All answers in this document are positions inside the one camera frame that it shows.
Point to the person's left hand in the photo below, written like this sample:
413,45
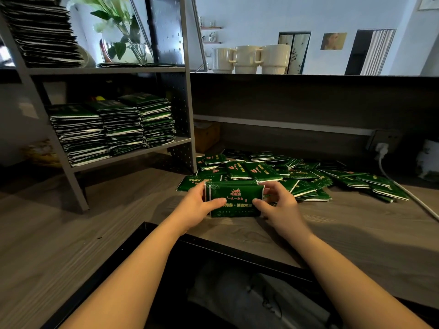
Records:
192,208

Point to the person's right hand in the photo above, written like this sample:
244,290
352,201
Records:
284,212

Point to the person's right thumb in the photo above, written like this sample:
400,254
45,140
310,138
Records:
262,207

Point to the person's left thumb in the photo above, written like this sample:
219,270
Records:
215,203

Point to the bundle of green sachets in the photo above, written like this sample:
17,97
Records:
236,198

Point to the person's right forearm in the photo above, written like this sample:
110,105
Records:
346,287

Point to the person's left forearm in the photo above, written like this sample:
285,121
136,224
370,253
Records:
137,277

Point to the loose pile of green packets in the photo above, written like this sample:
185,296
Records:
308,178

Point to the brown wooden box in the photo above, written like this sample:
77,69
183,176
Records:
206,137

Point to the tall stack of green packets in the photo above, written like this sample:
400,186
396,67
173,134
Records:
121,128
80,137
156,119
44,34

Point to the grey metal shelf rack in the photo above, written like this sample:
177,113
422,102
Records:
187,99

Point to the white power plug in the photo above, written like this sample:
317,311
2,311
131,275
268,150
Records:
381,149

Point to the ribbed white mug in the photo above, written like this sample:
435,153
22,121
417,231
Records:
222,59

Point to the plain white mug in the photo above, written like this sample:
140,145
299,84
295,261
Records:
275,59
247,59

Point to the tall framed floral painting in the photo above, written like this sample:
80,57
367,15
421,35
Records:
296,53

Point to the metal framed glass panel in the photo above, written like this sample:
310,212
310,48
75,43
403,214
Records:
199,34

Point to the clear glass vase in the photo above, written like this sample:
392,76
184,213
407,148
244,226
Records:
132,53

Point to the white patterned pouch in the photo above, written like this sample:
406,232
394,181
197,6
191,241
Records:
428,161

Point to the black pegboard panel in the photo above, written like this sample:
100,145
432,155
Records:
166,30

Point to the small portrait picture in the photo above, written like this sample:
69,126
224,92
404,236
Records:
333,41

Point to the yellow snack bag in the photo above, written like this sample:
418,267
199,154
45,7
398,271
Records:
41,154

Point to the dark panel with white slats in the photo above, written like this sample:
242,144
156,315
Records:
370,53

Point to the white round plate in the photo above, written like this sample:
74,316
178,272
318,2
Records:
86,57

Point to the green plant with white flowers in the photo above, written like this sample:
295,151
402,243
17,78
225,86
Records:
113,17

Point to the framed picture corner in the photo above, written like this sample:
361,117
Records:
429,2

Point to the grey wall power socket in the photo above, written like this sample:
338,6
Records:
386,137

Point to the small wooden wall shelves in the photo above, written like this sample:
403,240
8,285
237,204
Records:
211,28

